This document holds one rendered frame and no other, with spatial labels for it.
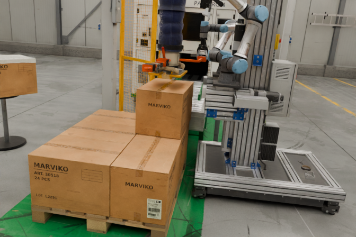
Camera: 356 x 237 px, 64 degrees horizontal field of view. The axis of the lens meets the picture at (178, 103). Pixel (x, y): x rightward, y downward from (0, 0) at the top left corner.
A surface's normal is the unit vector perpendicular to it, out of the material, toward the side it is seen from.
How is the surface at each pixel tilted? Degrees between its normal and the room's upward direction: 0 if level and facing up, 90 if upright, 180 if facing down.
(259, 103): 90
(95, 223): 90
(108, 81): 90
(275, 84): 90
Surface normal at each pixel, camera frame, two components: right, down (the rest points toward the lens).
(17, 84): 0.77, 0.22
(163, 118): -0.20, 0.24
